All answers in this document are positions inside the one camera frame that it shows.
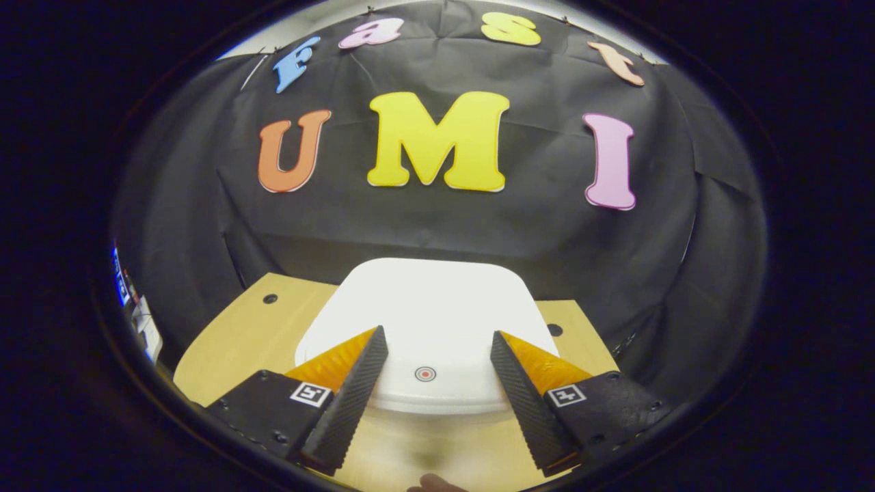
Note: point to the white desktop garbage bin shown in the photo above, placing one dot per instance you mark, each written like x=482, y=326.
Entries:
x=437, y=307

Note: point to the white side table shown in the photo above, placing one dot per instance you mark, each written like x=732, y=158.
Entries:
x=149, y=328

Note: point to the wooden desktop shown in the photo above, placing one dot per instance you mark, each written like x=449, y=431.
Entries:
x=246, y=342

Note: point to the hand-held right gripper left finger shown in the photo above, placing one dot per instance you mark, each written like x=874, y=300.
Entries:
x=348, y=410

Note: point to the computer monitor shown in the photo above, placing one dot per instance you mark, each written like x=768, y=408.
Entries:
x=120, y=277

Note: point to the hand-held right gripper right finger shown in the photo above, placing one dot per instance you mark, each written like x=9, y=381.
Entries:
x=523, y=410

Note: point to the black backdrop cloth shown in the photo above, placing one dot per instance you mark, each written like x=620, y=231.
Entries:
x=478, y=225

